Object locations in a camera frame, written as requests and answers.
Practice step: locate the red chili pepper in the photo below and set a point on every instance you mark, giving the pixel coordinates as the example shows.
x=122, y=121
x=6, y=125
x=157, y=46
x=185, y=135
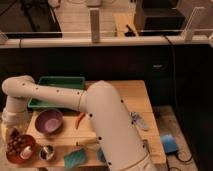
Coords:
x=78, y=119

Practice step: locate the teal sponge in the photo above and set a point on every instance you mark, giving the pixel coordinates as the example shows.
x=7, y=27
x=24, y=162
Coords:
x=75, y=158

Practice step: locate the small metal cup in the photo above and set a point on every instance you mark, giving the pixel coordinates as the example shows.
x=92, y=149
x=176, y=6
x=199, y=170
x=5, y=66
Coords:
x=47, y=153

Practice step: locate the green plastic tray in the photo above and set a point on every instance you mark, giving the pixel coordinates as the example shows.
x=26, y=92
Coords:
x=56, y=81

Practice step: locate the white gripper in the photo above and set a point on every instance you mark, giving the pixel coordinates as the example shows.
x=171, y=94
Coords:
x=8, y=127

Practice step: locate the red bowl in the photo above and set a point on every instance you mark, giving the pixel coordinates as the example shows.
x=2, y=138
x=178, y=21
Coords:
x=17, y=159

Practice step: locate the white object in red bowl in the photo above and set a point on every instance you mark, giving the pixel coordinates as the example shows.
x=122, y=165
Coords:
x=26, y=153

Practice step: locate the wooden board top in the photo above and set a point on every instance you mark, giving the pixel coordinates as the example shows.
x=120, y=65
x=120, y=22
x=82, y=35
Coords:
x=136, y=98

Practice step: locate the bunch of red grapes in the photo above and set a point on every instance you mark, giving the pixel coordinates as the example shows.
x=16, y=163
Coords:
x=16, y=143

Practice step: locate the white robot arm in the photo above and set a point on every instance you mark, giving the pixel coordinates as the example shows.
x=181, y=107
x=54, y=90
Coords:
x=119, y=139

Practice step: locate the purple bowl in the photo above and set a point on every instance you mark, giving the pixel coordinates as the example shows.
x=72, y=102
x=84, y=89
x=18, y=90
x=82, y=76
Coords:
x=48, y=121

